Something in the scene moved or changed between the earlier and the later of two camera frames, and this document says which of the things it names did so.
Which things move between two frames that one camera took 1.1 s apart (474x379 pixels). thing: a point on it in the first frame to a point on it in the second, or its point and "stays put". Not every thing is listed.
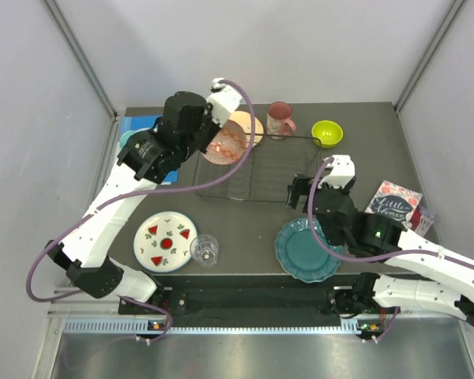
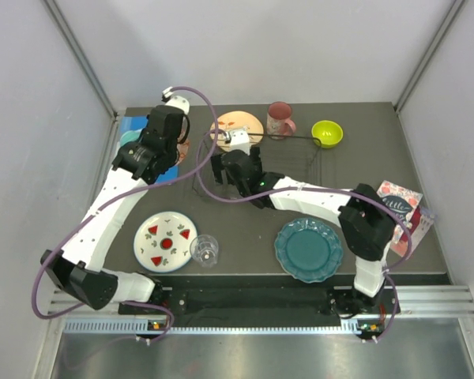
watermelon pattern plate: [163, 242] stays put
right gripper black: [299, 183] to [217, 168]
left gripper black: [214, 128] to [141, 140]
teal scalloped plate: [299, 254] stays put
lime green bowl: [327, 133] stays put
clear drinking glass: [204, 249] stays put
